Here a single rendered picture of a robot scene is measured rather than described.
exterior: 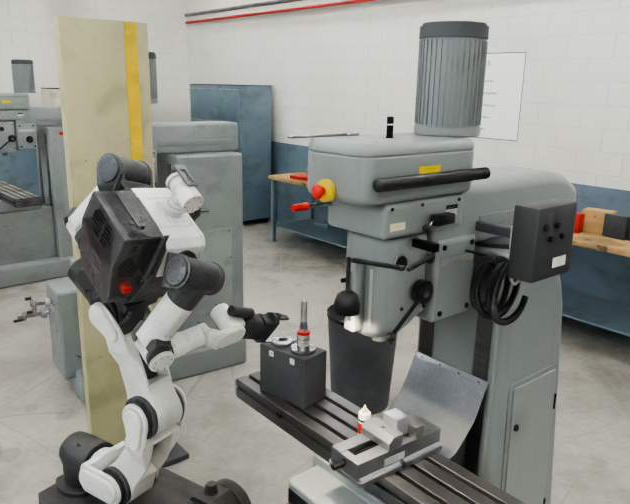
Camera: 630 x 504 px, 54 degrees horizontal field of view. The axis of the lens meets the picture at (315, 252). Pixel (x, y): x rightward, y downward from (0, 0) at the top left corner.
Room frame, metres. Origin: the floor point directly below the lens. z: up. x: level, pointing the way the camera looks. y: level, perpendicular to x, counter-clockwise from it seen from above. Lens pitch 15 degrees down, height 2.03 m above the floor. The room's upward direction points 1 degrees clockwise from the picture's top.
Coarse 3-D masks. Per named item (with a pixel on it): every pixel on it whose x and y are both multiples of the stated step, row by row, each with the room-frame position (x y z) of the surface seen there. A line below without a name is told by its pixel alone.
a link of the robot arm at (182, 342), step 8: (192, 328) 1.78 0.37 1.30; (176, 336) 1.74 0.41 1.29; (184, 336) 1.75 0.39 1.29; (192, 336) 1.76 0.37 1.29; (200, 336) 1.77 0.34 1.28; (136, 344) 1.69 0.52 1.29; (176, 344) 1.72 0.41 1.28; (184, 344) 1.73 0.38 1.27; (192, 344) 1.75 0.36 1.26; (200, 344) 1.77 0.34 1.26; (144, 352) 1.66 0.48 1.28; (176, 352) 1.71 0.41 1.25; (184, 352) 1.73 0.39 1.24
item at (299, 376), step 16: (288, 336) 2.15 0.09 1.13; (272, 352) 2.07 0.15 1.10; (288, 352) 2.04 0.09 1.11; (304, 352) 2.01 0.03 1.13; (320, 352) 2.04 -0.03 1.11; (272, 368) 2.07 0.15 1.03; (288, 368) 2.02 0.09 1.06; (304, 368) 1.98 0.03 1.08; (320, 368) 2.04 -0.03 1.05; (272, 384) 2.07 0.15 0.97; (288, 384) 2.02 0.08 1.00; (304, 384) 1.98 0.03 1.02; (320, 384) 2.04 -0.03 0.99; (288, 400) 2.02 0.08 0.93; (304, 400) 1.98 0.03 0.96
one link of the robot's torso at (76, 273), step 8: (72, 264) 1.95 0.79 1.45; (80, 264) 1.95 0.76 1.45; (72, 272) 1.94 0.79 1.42; (80, 272) 1.91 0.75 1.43; (72, 280) 1.95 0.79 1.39; (80, 280) 1.91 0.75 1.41; (88, 280) 1.89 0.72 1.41; (80, 288) 1.92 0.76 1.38; (88, 288) 1.89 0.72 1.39; (88, 296) 1.91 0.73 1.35; (120, 304) 1.81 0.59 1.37; (128, 304) 1.81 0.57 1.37; (136, 304) 1.82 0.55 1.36; (144, 304) 1.86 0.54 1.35; (128, 312) 1.84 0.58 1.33; (136, 312) 1.85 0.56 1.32; (128, 320) 1.84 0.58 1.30; (136, 320) 1.88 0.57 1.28; (128, 328) 1.88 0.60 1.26
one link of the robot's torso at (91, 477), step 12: (120, 444) 2.03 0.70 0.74; (96, 456) 1.95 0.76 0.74; (108, 456) 1.97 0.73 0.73; (84, 468) 1.90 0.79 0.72; (96, 468) 1.88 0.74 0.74; (84, 480) 1.89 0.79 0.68; (96, 480) 1.85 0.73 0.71; (108, 480) 1.83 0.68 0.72; (96, 492) 1.86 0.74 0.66; (108, 492) 1.82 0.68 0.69; (120, 492) 1.81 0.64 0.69
